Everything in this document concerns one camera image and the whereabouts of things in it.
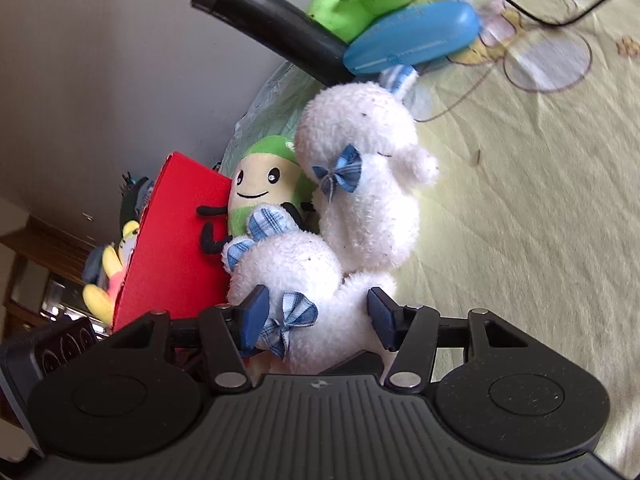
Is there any green bean plush toy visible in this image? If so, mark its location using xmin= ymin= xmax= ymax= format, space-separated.
xmin=196 ymin=135 xmax=318 ymax=256

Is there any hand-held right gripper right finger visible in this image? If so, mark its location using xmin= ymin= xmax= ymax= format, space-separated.
xmin=367 ymin=287 xmax=531 ymax=393

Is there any dark wooden cabinet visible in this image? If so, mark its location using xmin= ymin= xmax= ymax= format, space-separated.
xmin=0 ymin=215 xmax=108 ymax=333

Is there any blue glasses case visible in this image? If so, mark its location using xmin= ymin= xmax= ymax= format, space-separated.
xmin=342 ymin=0 xmax=481 ymax=76

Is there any yellow bear plush toy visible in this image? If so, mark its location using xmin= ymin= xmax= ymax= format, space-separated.
xmin=81 ymin=220 xmax=142 ymax=323

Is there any red cardboard box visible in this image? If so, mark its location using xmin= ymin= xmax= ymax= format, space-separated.
xmin=111 ymin=151 xmax=236 ymax=333

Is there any white bunny plush toy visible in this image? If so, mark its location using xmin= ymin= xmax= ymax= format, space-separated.
xmin=295 ymin=64 xmax=440 ymax=271
xmin=221 ymin=208 xmax=398 ymax=376

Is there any black printed box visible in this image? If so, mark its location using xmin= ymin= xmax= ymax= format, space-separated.
xmin=0 ymin=317 xmax=103 ymax=456

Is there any black thermos bottle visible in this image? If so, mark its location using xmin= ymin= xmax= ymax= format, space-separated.
xmin=191 ymin=0 xmax=361 ymax=88

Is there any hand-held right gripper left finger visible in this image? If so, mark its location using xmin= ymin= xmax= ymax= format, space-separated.
xmin=107 ymin=285 xmax=271 ymax=395

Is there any green frog plush toy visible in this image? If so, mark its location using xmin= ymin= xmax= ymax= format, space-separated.
xmin=306 ymin=0 xmax=426 ymax=43

